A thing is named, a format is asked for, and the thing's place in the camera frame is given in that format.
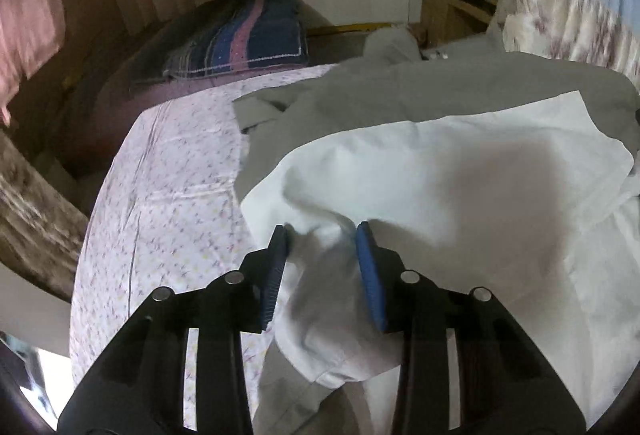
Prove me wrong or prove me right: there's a grey and white jacket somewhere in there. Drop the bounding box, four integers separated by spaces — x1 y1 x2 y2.
233 30 639 434

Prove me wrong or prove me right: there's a pink floral bed sheet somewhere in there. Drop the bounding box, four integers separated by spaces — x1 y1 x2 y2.
69 64 336 431

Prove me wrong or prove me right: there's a floral brown curtain left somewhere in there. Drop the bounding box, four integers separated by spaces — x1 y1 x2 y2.
0 135 88 303

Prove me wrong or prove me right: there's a dark purple bed cover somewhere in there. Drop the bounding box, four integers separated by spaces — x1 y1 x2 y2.
48 2 299 180

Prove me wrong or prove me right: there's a floral beige curtain right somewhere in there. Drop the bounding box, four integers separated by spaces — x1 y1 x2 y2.
501 0 639 85

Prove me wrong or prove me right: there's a wooden desk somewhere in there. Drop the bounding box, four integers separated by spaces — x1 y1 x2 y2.
420 0 498 47

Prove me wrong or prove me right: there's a blue pink striped blanket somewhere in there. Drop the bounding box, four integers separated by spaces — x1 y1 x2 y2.
163 0 308 79

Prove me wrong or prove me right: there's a pink curtain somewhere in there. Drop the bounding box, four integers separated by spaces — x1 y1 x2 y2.
0 0 65 126

